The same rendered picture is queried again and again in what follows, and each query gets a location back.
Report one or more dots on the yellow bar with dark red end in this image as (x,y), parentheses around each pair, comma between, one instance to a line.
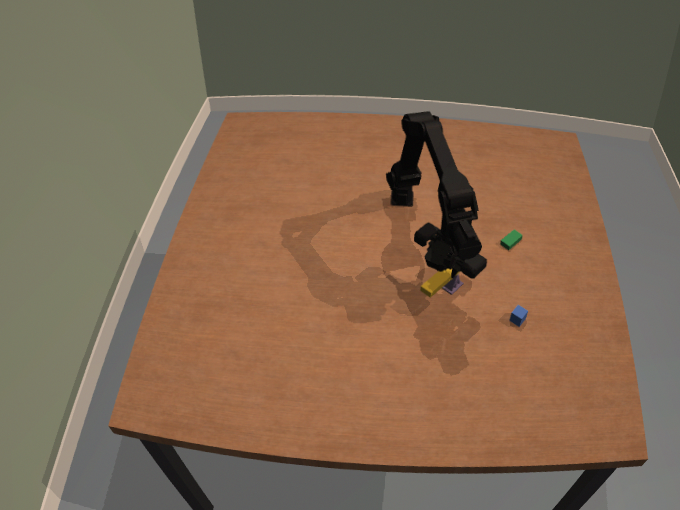
(436,282)

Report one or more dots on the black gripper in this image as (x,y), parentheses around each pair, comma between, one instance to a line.
(470,267)

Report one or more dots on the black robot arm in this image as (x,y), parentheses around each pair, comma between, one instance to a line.
(454,190)

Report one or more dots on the green rectangular bar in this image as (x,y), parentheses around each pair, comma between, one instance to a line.
(511,239)

